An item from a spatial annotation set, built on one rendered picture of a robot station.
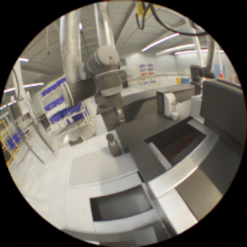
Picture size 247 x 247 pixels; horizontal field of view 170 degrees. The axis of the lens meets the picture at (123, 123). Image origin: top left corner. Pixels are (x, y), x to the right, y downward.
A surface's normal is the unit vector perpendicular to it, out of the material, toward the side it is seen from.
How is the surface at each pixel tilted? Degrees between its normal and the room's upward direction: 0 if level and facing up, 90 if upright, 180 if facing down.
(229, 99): 90
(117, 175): 0
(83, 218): 0
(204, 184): 0
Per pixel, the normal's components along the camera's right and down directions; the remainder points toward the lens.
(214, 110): -0.93, 0.34
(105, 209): -0.23, -0.83
